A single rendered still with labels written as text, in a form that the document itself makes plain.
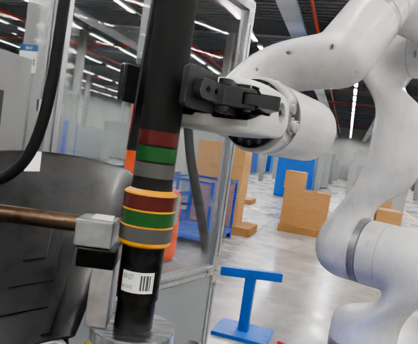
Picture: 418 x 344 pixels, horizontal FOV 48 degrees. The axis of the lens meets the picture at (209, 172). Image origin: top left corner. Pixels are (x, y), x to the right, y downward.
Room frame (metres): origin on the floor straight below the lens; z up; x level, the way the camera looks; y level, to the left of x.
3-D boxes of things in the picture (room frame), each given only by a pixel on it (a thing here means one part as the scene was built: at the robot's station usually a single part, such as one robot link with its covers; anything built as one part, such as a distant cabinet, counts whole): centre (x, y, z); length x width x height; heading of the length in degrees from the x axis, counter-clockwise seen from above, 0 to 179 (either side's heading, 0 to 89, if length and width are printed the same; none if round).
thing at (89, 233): (0.38, 0.05, 1.34); 0.09 x 0.07 x 0.10; 92
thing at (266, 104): (0.42, -0.03, 1.51); 0.08 x 0.06 x 0.01; 37
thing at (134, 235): (0.38, 0.04, 1.39); 0.04 x 0.04 x 0.01
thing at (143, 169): (0.38, 0.04, 1.44); 0.03 x 0.03 x 0.01
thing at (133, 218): (0.38, 0.04, 1.40); 0.04 x 0.04 x 0.01
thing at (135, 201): (0.38, 0.04, 1.41); 0.04 x 0.04 x 0.01
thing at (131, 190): (0.38, 0.04, 1.40); 0.04 x 0.04 x 0.05
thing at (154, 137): (0.38, 0.04, 1.46); 0.03 x 0.03 x 0.01
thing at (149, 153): (0.38, 0.04, 1.45); 0.03 x 0.03 x 0.01
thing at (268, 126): (0.47, -0.01, 1.51); 0.11 x 0.10 x 0.07; 147
